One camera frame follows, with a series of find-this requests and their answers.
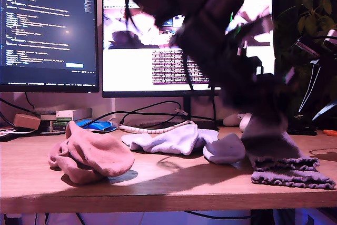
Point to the dark code computer monitor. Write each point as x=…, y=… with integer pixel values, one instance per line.
x=47, y=24

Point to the green house plant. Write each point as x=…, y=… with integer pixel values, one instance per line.
x=310, y=19

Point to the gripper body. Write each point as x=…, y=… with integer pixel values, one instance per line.
x=310, y=53

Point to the small brown cardboard box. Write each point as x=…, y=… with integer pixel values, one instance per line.
x=26, y=121

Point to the black wallet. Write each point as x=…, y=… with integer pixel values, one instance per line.
x=302, y=131

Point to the white sock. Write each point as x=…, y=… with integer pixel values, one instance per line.
x=226, y=151
x=171, y=140

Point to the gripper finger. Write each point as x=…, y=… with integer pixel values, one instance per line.
x=312, y=85
x=260, y=98
x=326, y=110

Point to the white box green label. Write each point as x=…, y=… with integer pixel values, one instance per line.
x=73, y=114

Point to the black monitor stand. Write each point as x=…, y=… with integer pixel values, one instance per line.
x=187, y=109

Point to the pink sock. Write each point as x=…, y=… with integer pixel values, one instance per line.
x=76, y=175
x=105, y=154

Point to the bright white computer monitor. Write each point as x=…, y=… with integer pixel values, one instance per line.
x=126, y=72

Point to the grey frilly-cuff sock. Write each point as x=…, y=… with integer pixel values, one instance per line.
x=289, y=181
x=268, y=143

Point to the green printed small box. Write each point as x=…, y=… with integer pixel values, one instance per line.
x=55, y=127

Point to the blue plastic packet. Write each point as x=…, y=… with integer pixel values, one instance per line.
x=100, y=125

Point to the black flat device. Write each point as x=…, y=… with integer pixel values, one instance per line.
x=10, y=136

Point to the white game controller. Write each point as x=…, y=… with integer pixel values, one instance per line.
x=234, y=120

